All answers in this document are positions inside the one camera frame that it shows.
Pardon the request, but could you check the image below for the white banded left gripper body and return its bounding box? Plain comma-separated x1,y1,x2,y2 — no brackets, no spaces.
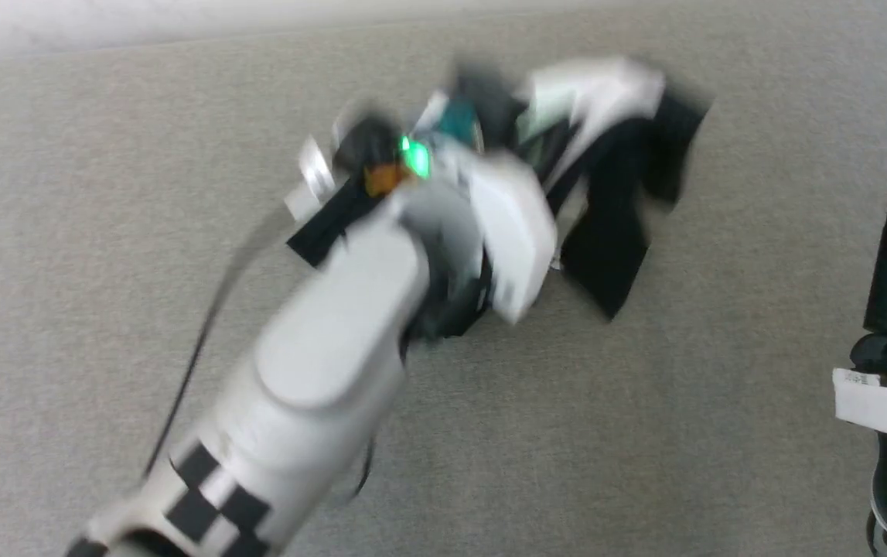
443,147,561,327

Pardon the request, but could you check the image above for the white and black garment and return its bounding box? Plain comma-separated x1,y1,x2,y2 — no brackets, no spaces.
285,54,711,322

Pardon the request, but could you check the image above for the grey fabric sofa surface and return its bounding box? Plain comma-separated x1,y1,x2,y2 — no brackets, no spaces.
0,0,887,557

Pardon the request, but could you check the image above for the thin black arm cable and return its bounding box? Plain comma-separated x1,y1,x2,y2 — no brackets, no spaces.
142,209,289,480
346,437,376,497

